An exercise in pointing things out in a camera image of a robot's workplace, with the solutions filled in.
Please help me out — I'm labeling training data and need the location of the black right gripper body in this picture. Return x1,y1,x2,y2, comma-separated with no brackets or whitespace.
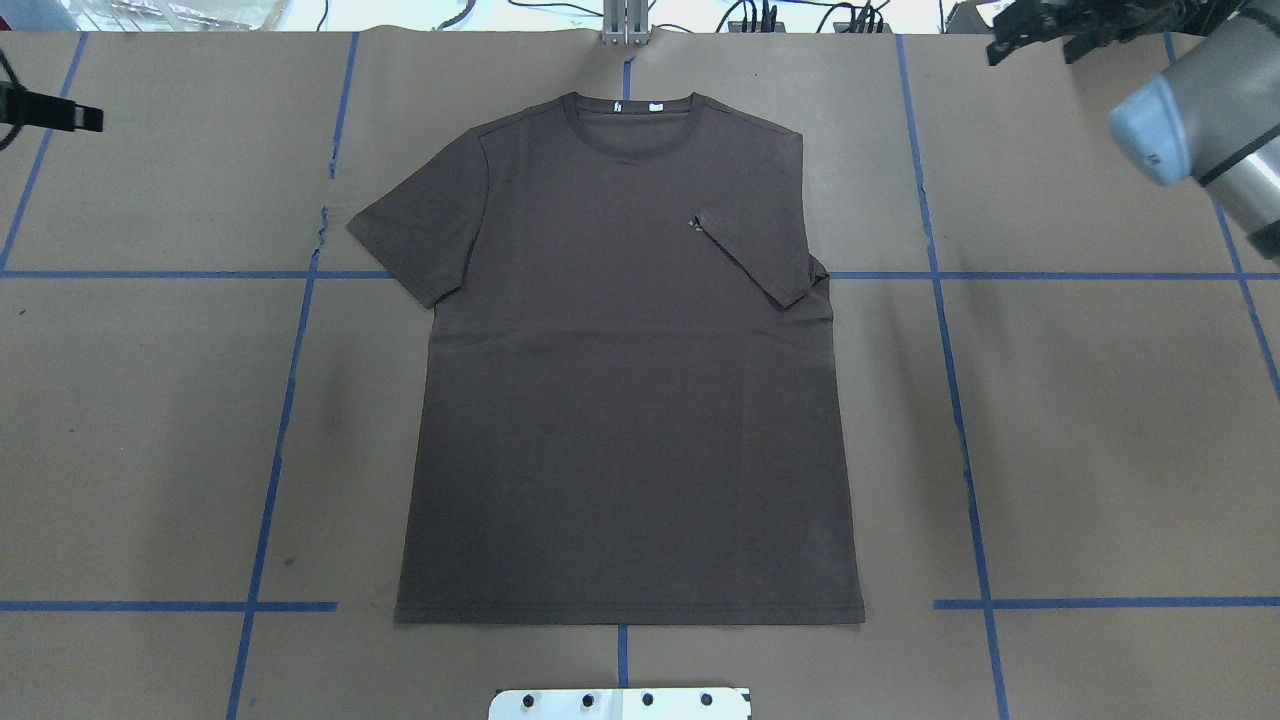
986,1,1181,67

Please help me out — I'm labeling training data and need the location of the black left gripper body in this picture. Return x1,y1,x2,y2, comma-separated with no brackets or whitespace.
1,85,105,133

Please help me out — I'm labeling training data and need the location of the dark brown t-shirt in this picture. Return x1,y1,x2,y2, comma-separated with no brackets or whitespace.
347,94,865,625

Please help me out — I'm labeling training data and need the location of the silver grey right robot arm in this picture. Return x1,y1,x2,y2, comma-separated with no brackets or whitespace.
986,1,1279,261

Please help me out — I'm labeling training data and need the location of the aluminium frame post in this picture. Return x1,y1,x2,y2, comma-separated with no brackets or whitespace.
602,0,652,47

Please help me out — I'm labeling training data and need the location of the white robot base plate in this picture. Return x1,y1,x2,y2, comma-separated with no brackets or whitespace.
486,687,754,719

